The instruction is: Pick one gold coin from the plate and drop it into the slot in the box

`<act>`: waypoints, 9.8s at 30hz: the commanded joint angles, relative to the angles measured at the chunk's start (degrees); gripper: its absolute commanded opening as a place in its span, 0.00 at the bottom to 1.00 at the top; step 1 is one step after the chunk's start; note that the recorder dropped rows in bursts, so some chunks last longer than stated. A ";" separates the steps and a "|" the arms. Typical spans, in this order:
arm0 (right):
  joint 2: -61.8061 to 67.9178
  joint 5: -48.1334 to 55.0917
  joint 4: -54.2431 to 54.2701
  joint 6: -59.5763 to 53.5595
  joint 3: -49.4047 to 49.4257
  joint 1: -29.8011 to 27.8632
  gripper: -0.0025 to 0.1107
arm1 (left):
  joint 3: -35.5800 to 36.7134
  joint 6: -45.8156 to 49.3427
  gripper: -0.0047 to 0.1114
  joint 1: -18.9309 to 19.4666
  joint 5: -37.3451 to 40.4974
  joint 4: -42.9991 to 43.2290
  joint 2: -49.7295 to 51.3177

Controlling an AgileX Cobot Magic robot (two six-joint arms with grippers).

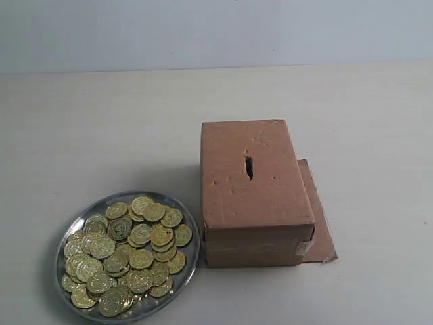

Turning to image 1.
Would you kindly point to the gold coin middle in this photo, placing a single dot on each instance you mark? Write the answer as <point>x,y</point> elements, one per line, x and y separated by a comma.
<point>141,259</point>

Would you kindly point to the gold coin front large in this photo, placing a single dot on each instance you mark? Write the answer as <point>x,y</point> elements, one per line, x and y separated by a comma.
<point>114,301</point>

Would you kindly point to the gold coin centre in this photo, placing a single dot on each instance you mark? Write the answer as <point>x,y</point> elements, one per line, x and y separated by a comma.
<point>140,234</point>

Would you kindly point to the gold coin lower right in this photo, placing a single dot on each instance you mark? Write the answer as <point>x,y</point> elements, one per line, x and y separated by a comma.
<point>177,263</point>

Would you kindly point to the gold coin left stack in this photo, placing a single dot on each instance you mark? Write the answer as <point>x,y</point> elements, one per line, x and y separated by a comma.
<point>102,247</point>

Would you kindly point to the round silver metal plate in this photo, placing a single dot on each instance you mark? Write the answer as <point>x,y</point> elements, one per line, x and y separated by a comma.
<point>146,306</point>

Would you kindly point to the dark tarnished gold coin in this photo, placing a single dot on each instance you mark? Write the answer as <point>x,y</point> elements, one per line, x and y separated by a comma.
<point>119,229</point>

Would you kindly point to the brown cardboard slot box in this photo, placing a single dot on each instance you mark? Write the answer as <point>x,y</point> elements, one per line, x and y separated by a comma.
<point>255,208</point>

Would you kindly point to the gold coin upper left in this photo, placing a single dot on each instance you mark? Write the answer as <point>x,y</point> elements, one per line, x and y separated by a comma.
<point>116,210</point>

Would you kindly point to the gold coin bottom right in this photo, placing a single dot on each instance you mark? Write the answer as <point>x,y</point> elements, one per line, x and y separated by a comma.
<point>163,289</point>

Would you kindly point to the gold coin top of pile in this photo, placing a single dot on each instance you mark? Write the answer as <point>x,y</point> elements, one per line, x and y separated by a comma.
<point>139,203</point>

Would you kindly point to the gold coin with hole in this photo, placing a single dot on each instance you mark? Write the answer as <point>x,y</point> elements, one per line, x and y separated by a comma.
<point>161,235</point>

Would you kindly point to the gold coin front left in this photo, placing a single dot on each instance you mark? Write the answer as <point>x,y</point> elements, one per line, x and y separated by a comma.
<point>80,298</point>

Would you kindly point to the gold coin far right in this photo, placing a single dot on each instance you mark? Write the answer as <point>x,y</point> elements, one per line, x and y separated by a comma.
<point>183,235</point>

